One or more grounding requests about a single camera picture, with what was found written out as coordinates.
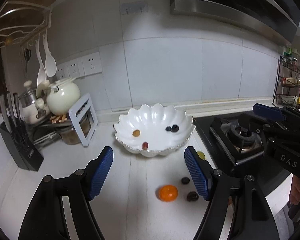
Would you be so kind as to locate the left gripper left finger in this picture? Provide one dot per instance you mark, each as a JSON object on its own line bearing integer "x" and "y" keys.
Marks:
{"x": 45, "y": 217}

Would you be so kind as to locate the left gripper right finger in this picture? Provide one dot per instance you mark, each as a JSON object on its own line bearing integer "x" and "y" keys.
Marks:
{"x": 252, "y": 218}

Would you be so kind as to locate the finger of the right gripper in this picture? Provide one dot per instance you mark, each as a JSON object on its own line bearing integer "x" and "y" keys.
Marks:
{"x": 267, "y": 112}

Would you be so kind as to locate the dark cherry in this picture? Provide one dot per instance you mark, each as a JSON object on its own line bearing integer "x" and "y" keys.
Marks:
{"x": 175, "y": 128}
{"x": 192, "y": 196}

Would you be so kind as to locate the green round plum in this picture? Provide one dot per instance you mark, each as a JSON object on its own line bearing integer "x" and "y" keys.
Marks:
{"x": 201, "y": 155}

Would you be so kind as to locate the orange tangerine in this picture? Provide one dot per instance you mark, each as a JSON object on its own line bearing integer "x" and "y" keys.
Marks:
{"x": 168, "y": 193}

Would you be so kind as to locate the large tan longan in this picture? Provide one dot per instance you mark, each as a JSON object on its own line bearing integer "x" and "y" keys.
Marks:
{"x": 136, "y": 133}

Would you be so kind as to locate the person right hand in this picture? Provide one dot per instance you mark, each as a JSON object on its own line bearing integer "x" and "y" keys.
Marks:
{"x": 294, "y": 196}

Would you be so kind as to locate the black gas stove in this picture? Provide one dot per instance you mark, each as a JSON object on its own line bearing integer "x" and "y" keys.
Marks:
{"x": 238, "y": 151}

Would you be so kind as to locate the glass jar in rack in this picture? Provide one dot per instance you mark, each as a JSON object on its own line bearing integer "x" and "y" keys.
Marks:
{"x": 69, "y": 135}

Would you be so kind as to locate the black knife block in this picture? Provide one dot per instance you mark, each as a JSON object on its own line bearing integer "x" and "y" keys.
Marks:
{"x": 16, "y": 138}

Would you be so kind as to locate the small white lidded pot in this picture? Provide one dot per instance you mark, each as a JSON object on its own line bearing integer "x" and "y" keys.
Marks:
{"x": 35, "y": 109}

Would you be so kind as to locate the steel range hood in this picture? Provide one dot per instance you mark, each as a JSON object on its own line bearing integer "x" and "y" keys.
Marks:
{"x": 277, "y": 20}

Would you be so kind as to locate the cream ceramic teapot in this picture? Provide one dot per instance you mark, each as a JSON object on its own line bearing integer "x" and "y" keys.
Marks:
{"x": 61, "y": 95}

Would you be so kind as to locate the white scalloped fruit bowl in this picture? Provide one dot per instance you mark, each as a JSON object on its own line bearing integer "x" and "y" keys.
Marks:
{"x": 152, "y": 122}

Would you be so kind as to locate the white ladle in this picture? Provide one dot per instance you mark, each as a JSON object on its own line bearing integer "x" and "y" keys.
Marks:
{"x": 42, "y": 80}

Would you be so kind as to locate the white rice spoon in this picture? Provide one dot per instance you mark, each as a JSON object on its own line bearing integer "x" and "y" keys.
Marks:
{"x": 50, "y": 63}

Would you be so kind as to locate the black scissors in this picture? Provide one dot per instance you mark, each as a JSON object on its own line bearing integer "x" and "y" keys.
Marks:
{"x": 27, "y": 56}

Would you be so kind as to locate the black wire spice rack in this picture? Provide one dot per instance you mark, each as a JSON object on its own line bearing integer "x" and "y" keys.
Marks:
{"x": 287, "y": 88}

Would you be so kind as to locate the white dish rack frame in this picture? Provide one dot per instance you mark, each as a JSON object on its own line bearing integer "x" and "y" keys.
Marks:
{"x": 84, "y": 120}

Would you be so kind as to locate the white wall socket panel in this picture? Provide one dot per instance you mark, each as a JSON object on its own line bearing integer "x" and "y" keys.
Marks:
{"x": 81, "y": 66}

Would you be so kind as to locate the wall hook bar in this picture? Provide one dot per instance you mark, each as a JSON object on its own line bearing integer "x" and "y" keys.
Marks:
{"x": 137, "y": 7}

